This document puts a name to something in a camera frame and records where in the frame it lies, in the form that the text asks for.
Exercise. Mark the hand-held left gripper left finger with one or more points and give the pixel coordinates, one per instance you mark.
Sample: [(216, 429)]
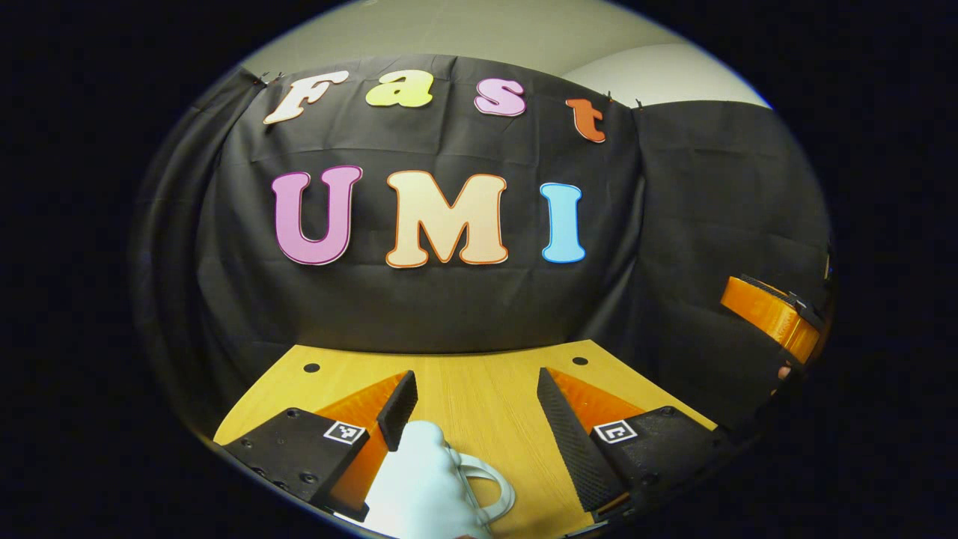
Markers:
[(397, 412)]

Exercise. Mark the light blue suitcase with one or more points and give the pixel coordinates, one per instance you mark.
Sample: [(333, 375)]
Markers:
[(419, 486)]

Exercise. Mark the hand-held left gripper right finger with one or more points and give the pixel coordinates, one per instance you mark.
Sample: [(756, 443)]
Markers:
[(572, 449)]

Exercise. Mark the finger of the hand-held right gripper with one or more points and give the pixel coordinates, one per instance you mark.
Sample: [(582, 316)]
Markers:
[(763, 311)]

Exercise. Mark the black backdrop cloth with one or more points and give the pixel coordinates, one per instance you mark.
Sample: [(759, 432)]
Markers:
[(711, 187)]

